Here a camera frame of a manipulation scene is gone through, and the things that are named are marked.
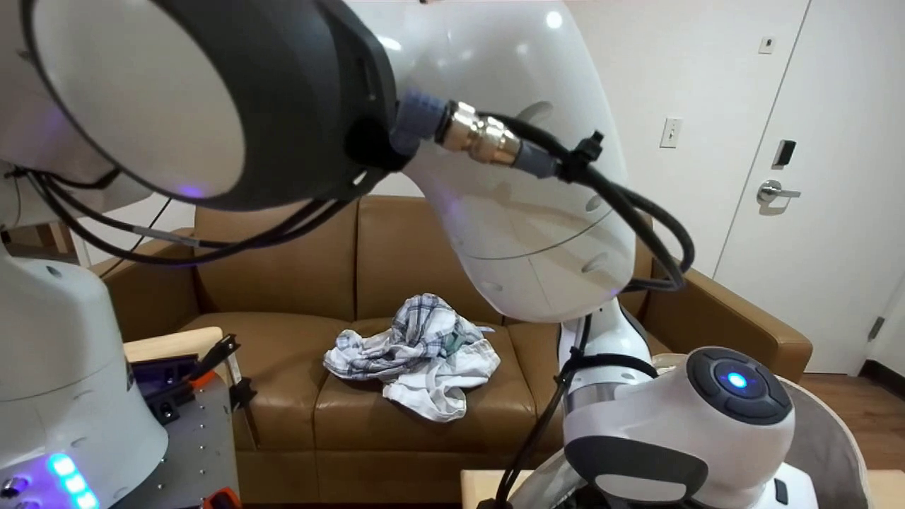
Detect blue white plaid cloth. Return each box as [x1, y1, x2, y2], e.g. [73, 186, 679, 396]
[323, 294, 498, 381]

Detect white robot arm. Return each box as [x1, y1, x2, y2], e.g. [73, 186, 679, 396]
[0, 0, 818, 509]

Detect white cloth on couch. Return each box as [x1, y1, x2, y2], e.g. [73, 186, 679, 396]
[364, 357, 501, 423]

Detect brown leather couch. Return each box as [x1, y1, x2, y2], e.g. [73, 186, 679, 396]
[95, 191, 815, 505]

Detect grey fabric laundry basket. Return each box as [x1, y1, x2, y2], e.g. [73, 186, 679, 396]
[507, 354, 877, 509]

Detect grey robot mounting table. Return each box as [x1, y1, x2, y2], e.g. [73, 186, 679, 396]
[122, 324, 259, 509]

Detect black door card reader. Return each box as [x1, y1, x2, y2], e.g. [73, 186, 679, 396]
[773, 137, 797, 170]

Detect white door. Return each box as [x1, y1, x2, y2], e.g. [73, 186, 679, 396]
[715, 0, 905, 372]

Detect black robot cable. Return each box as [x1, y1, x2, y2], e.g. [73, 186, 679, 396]
[0, 102, 698, 509]

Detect white light switch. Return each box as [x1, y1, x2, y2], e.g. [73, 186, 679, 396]
[658, 116, 682, 150]

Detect silver door handle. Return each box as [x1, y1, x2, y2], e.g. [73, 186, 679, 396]
[756, 181, 797, 208]

